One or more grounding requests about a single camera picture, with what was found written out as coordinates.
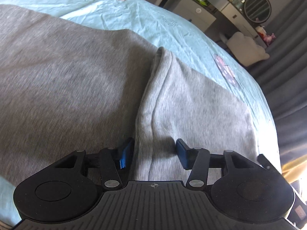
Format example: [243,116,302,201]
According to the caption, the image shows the grey sweat pants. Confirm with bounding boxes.
[1,5,257,185]

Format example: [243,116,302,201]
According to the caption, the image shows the round black framed mirror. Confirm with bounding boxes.
[243,0,272,23]

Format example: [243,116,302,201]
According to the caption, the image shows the grey curtain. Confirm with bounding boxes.
[249,0,306,183]

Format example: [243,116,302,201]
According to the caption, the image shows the white drawer cabinet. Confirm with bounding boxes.
[172,0,216,32]

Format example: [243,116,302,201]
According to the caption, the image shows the white grey dressing table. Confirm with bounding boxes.
[207,0,267,48]

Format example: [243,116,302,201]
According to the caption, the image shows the light blue bed sheet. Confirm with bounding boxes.
[1,0,281,226]

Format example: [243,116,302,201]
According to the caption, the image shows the white shell back chair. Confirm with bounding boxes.
[219,32,270,67]

